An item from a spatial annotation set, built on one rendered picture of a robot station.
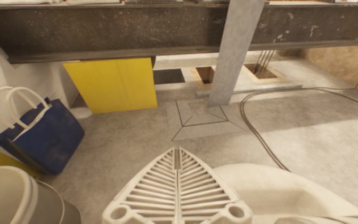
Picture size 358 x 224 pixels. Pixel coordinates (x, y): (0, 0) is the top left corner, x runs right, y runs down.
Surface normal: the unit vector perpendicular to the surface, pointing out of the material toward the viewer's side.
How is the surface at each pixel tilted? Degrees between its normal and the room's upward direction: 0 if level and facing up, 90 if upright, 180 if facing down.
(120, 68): 90
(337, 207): 0
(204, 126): 10
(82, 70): 90
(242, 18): 90
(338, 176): 0
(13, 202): 87
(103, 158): 0
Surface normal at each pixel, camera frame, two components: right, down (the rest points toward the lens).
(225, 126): 0.04, -0.57
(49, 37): 0.17, 0.69
